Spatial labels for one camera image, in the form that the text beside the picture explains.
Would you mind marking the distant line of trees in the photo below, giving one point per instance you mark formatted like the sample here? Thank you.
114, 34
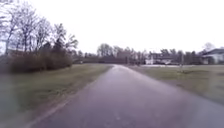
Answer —
110, 53

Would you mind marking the dark wet asphalt path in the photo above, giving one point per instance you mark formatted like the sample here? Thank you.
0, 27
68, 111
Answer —
116, 100

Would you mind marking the pale paved area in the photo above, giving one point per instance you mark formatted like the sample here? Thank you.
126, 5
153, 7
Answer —
160, 66

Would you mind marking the white house with dark roof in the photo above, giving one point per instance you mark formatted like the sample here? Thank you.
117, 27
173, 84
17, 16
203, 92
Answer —
160, 59

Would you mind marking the green grass field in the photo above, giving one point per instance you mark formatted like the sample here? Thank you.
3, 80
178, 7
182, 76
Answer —
186, 78
50, 83

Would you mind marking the brown leafless hedge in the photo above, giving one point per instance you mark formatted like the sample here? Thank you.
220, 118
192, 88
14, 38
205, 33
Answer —
40, 61

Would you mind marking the row of bare trees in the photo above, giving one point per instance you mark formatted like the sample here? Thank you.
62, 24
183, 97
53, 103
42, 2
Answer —
26, 26

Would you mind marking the pale house with grey roof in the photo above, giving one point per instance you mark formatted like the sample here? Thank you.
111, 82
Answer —
213, 56

